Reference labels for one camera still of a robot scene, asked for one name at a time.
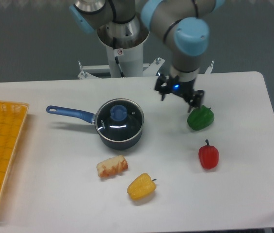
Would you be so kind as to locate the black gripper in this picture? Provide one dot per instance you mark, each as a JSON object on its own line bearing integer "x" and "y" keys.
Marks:
{"x": 185, "y": 90}

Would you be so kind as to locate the glass lid with blue knob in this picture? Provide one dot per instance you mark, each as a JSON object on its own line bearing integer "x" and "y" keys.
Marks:
{"x": 119, "y": 120}

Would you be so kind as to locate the dark saucepan with blue handle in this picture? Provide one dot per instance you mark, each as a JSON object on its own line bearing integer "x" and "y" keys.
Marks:
{"x": 90, "y": 118}

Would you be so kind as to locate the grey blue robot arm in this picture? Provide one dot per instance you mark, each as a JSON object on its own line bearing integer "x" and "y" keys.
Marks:
{"x": 177, "y": 23}

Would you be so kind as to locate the green bell pepper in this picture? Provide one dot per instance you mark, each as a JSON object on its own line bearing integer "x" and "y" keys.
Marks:
{"x": 200, "y": 118}

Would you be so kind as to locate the red bell pepper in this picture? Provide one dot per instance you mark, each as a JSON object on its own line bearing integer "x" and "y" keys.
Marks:
{"x": 208, "y": 156}

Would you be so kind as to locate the toasted bread piece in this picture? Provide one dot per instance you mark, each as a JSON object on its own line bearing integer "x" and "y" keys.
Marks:
{"x": 112, "y": 166}

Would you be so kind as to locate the yellow bell pepper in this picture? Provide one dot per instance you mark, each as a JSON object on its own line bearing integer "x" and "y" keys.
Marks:
{"x": 141, "y": 187}

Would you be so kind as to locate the white table clamp bracket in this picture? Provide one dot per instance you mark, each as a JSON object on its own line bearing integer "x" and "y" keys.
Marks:
{"x": 210, "y": 68}

